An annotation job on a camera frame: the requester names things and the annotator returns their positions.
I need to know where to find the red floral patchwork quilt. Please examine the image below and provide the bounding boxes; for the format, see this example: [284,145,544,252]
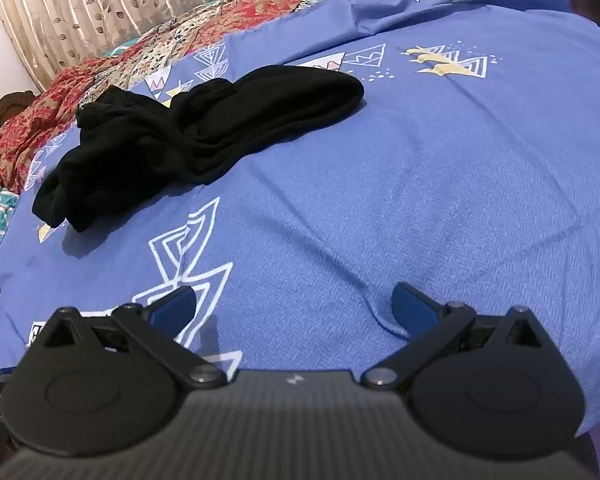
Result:
[0,0,396,196]

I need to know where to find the beige leaf-print curtain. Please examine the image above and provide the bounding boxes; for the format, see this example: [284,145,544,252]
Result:
[0,0,313,93]

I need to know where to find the black pants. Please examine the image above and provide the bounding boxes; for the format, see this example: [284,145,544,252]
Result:
[34,65,365,233]

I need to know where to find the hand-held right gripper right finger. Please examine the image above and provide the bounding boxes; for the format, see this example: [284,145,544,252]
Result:
[362,282,557,389]

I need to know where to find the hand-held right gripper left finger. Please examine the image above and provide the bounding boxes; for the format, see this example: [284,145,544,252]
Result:
[27,285,228,389]

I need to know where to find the blue printed bedsheet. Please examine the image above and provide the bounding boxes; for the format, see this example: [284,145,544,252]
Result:
[0,0,600,376]

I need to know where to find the carved wooden headboard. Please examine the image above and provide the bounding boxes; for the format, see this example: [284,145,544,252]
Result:
[0,90,41,158]

